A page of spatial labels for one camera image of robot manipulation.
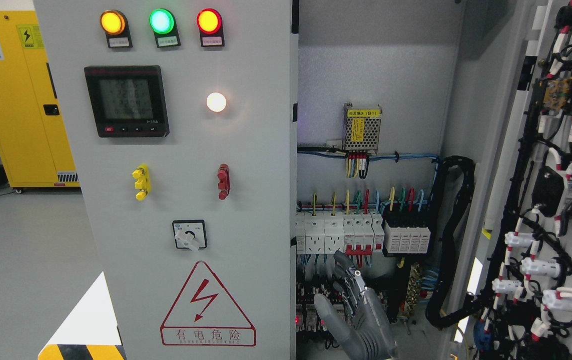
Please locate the green indicator light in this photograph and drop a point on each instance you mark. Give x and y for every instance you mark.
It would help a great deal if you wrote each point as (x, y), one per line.
(164, 27)

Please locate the yellow terminal post block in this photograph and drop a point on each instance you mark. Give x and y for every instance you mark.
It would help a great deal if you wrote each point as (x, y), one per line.
(142, 181)

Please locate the amber indicator light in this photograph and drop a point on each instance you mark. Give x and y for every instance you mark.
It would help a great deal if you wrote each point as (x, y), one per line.
(116, 28)

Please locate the red terminal post block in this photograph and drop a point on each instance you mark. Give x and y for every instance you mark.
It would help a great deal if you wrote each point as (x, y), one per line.
(224, 185)

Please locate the black digital power meter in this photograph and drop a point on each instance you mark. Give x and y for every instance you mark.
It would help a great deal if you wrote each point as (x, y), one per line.
(128, 101)

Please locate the black surge protector block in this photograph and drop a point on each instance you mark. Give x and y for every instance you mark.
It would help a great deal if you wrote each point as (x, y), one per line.
(406, 233)

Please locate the white indicator light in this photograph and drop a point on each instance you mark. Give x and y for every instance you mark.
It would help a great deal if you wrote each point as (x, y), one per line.
(216, 102)

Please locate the perforated metal power supply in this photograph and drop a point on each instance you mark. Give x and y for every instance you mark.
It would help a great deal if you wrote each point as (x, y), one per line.
(361, 127)

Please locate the red electric danger sticker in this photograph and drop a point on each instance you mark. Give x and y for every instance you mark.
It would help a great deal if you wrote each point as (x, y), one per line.
(205, 314)

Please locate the grey cabinet door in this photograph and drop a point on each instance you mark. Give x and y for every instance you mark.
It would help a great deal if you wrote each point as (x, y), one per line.
(507, 249)
(249, 233)

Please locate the white circuit breaker row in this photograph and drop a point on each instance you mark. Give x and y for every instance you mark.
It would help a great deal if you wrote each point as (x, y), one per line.
(327, 232)

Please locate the red indicator light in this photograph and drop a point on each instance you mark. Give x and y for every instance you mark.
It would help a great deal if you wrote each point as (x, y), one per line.
(210, 25)

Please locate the yellow safety cabinet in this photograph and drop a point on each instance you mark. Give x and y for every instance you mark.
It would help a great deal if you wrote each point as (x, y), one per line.
(34, 146)

